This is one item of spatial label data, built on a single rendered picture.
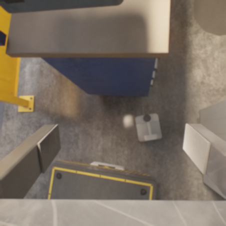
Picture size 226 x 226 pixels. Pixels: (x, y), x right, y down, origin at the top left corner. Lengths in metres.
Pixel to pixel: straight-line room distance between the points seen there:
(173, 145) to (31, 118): 1.27
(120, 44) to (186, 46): 1.15
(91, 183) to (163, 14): 0.97
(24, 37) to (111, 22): 0.28
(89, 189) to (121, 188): 0.21
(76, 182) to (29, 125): 0.77
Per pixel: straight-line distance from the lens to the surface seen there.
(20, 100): 1.65
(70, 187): 1.21
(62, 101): 1.58
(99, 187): 1.15
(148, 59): 0.67
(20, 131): 1.76
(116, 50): 0.50
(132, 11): 0.56
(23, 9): 0.44
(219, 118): 1.10
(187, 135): 0.17
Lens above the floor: 1.39
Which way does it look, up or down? 78 degrees down
